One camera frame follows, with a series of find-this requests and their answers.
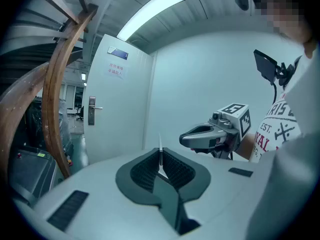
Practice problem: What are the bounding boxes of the white door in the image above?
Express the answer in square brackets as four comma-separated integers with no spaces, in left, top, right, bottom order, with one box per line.
[83,33,155,165]

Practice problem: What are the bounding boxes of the spiral staircase steps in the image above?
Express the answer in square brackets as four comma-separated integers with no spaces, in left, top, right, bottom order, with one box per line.
[0,0,89,67]

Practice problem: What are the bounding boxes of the person's face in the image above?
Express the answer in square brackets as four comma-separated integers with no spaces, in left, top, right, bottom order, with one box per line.
[259,0,318,60]

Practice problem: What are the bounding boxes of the black office chair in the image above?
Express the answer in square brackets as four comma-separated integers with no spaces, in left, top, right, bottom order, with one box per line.
[75,105,85,122]

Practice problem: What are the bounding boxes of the silver door lock with handle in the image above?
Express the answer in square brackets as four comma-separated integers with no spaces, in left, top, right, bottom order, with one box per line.
[87,95,104,126]

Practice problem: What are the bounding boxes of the person's right forearm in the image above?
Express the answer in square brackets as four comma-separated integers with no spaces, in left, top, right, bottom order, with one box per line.
[236,133,259,163]

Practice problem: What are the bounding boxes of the white printed t-shirt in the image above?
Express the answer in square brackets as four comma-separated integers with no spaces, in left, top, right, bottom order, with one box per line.
[249,51,320,166]

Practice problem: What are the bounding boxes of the grey hard-shell suitcase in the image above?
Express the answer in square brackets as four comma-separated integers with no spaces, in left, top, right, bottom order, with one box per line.
[7,145,59,206]

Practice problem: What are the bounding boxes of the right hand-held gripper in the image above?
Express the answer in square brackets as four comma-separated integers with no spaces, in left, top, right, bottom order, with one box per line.
[179,103,252,160]

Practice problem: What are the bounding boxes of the black device mount clamp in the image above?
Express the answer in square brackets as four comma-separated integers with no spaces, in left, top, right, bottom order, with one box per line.
[274,61,297,87]

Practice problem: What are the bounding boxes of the plastic-wrapped black equipment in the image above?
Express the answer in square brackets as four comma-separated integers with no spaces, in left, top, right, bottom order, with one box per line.
[23,96,74,156]

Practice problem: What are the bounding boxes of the long ceiling light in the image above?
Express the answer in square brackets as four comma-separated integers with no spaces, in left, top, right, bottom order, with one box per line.
[116,0,187,42]

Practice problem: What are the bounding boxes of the black chest-mounted device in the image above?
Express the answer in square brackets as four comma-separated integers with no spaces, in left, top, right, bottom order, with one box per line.
[253,49,279,85]

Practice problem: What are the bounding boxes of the black device cable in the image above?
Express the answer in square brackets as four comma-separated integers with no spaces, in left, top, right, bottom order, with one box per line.
[270,82,279,105]

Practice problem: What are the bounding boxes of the blue and white card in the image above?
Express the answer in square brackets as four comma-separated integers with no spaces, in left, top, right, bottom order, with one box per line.
[107,46,130,61]

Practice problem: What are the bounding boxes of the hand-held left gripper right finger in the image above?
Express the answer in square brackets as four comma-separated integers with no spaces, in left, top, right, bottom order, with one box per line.
[157,147,212,236]

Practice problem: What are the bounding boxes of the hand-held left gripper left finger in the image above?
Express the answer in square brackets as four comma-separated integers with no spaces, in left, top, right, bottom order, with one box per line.
[115,147,164,208]

